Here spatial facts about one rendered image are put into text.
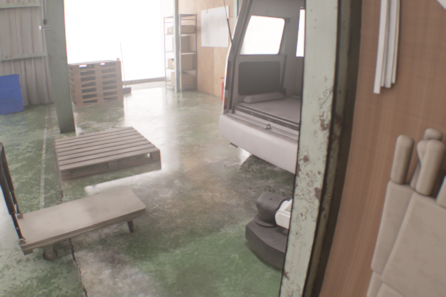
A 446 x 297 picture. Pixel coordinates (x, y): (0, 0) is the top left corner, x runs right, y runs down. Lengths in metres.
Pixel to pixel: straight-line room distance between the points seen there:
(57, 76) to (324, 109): 4.54
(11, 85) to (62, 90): 2.61
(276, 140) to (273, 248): 0.95
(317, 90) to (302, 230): 0.19
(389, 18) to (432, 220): 0.20
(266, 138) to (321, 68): 2.10
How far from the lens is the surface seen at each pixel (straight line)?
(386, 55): 0.32
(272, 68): 3.32
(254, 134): 2.54
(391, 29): 0.32
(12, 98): 7.24
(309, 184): 0.38
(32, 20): 7.87
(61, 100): 4.79
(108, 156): 3.24
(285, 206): 1.80
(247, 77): 3.09
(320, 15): 0.34
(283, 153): 2.31
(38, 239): 1.98
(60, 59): 4.73
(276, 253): 1.75
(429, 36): 0.31
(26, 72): 7.86
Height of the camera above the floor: 1.28
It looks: 17 degrees down
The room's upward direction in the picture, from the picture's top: straight up
